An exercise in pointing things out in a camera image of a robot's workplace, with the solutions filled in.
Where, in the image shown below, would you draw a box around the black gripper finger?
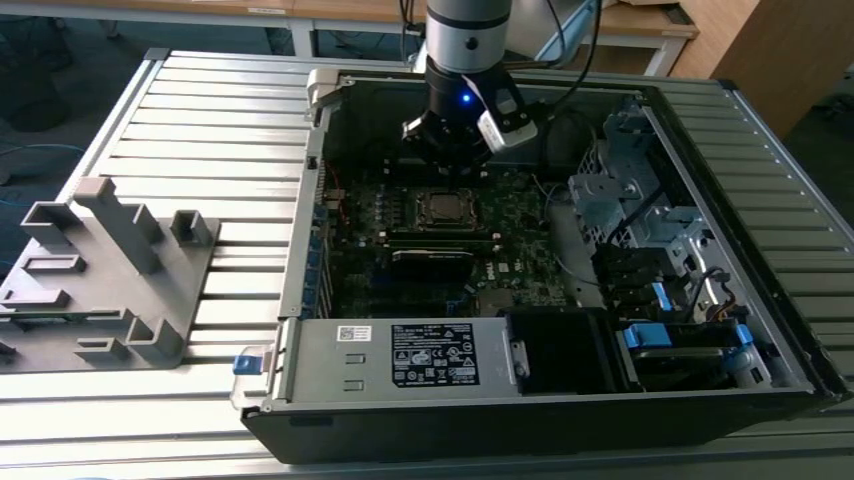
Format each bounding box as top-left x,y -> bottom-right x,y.
399,113 -> 461,177
457,148 -> 495,177

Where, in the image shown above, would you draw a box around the black disk blue carrier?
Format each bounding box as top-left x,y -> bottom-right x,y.
620,322 -> 760,394

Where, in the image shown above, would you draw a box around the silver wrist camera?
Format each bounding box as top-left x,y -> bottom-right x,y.
466,74 -> 539,152

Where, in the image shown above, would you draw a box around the black office chair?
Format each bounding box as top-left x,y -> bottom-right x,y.
0,17 -> 76,134

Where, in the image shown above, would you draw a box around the metal drive cage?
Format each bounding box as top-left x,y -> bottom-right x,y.
566,97 -> 760,326

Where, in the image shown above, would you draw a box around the beige case latch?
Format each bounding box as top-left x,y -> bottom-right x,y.
305,68 -> 357,123

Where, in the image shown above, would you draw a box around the silver square CPU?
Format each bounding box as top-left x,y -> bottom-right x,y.
429,193 -> 470,222

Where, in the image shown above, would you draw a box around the thick black drive cable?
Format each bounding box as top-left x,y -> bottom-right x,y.
604,182 -> 666,251

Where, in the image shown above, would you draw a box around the black graphics card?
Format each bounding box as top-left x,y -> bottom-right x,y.
390,248 -> 477,289

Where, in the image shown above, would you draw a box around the blue card retainer clips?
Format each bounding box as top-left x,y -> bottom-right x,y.
301,207 -> 334,317

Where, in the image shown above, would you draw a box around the wooden desk white frame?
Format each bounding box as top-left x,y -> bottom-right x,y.
0,0 -> 315,56
293,0 -> 701,76

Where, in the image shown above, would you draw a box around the black wire loop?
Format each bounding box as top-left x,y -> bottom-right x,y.
689,266 -> 730,316

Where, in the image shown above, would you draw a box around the blue floor cable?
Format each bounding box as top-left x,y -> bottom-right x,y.
0,142 -> 90,157

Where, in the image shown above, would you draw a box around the green motherboard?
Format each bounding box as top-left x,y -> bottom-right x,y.
318,159 -> 606,321

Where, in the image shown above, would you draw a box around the silver power supply unit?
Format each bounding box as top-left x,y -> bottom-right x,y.
266,315 -> 529,406

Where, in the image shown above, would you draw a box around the black drive connectors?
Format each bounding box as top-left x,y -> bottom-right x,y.
590,244 -> 676,314

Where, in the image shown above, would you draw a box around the wooden cabinet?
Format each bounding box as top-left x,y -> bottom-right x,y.
669,0 -> 854,139

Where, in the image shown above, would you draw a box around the CPU socket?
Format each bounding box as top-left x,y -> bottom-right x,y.
414,187 -> 493,234

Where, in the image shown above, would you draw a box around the black PC case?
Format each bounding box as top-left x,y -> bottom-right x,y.
229,67 -> 854,466

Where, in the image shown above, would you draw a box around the black RAM slot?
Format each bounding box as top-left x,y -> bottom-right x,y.
386,227 -> 499,236
385,232 -> 501,242
385,238 -> 502,247
383,243 -> 502,253

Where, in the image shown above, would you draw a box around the grey parts rack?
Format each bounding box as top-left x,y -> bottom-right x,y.
0,175 -> 223,374

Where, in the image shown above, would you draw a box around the metal socket cover frame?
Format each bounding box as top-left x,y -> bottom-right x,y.
417,189 -> 490,231

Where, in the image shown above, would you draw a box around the square chipset heatsink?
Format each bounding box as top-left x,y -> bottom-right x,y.
477,288 -> 517,315

